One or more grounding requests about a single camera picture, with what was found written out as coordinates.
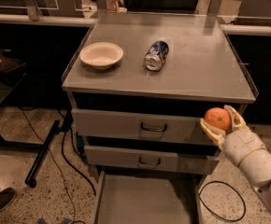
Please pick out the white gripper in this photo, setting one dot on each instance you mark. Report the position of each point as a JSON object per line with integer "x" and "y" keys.
{"x": 241, "y": 146}

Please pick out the orange fruit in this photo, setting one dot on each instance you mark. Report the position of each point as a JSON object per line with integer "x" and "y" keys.
{"x": 218, "y": 117}

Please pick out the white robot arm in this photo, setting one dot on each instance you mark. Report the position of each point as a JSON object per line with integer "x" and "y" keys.
{"x": 257, "y": 169}

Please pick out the grey middle drawer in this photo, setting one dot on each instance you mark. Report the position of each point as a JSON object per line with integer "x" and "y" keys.
{"x": 151, "y": 160}

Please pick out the grey drawer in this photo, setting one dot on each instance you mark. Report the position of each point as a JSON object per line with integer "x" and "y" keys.
{"x": 151, "y": 160}
{"x": 146, "y": 198}
{"x": 135, "y": 126}

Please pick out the grey metal drawer cabinet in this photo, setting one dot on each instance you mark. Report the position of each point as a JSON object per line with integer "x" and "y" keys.
{"x": 138, "y": 88}

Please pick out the grey top drawer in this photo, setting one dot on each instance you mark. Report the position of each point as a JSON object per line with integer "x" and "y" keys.
{"x": 135, "y": 126}

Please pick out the grey bottom drawer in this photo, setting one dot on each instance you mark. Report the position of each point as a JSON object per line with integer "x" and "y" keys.
{"x": 146, "y": 198}

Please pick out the blue silver soda can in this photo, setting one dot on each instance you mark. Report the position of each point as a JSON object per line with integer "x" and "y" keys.
{"x": 156, "y": 56}

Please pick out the white paper bowl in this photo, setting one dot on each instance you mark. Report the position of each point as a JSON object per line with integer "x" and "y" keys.
{"x": 101, "y": 55}

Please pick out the black stand leg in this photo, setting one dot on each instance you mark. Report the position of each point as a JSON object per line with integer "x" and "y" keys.
{"x": 30, "y": 179}

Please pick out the black box with label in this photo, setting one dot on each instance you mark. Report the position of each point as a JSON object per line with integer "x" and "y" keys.
{"x": 10, "y": 67}

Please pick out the black side table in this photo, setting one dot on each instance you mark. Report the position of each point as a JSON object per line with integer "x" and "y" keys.
{"x": 1, "y": 87}

